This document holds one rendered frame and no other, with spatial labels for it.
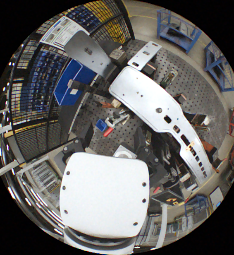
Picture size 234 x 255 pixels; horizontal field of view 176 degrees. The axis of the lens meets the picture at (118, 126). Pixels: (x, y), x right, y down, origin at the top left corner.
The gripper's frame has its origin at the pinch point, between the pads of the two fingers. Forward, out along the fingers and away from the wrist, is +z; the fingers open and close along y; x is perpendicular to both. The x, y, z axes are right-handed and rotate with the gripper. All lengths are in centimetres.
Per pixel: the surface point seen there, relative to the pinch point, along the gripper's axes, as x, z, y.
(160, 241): -238, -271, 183
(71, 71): 9, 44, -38
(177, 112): -4.5, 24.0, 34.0
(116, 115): -3.4, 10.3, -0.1
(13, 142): -67, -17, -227
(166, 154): -20.6, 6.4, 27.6
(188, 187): -39, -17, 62
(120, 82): 1.7, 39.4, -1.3
